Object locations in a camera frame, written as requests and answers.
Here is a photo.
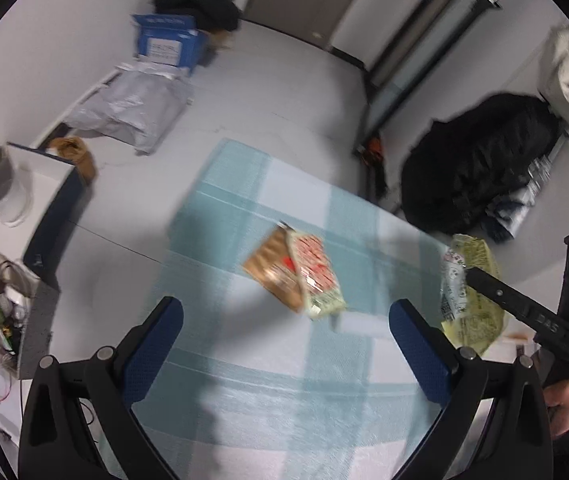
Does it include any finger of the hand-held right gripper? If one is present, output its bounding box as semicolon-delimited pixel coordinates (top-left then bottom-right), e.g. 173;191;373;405
466;266;569;362

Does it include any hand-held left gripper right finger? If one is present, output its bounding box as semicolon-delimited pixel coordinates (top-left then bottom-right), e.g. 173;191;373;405
388;298;555;480

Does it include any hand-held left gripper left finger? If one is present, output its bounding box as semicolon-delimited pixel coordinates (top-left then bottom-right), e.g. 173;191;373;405
18;296;185;480

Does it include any large yellow snack packet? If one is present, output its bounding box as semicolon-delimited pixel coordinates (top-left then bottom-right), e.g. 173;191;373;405
439;233;509;359

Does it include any red patterned snack packet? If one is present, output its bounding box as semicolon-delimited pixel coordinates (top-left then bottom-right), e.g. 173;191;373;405
284;229;349;322

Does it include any small brown snack packet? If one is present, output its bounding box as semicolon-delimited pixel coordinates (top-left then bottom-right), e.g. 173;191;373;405
241;222;306;314

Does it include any person's right hand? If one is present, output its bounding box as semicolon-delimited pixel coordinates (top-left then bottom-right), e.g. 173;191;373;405
543;378;569;437

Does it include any silver foil bag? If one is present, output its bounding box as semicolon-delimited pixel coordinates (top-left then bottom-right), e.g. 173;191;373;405
483;154;556;242

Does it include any checked teal tablecloth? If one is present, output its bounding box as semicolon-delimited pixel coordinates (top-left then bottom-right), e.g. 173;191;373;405
98;137;470;480

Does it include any black bag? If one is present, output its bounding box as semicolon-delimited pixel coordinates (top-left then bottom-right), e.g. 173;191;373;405
401;92;564;234

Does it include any white and navy box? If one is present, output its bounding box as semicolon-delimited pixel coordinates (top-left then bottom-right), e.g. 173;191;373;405
0;141;94;289

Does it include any brown paper bag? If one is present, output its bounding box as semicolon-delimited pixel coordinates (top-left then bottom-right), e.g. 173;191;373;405
46;135;98;182

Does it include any orange tool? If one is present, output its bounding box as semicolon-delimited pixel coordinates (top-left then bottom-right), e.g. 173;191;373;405
356;134;386;165

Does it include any grey plastic mailer bag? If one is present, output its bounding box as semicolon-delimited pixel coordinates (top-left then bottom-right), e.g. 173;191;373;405
63;61;196;157

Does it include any black metal stand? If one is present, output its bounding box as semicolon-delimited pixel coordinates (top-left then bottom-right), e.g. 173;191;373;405
353;0;504;157

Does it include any blue cardboard box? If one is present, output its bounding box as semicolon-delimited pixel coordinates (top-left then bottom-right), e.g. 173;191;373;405
131;12;210;77

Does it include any black clothing pile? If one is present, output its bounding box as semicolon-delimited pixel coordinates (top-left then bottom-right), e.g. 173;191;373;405
154;0;243;32

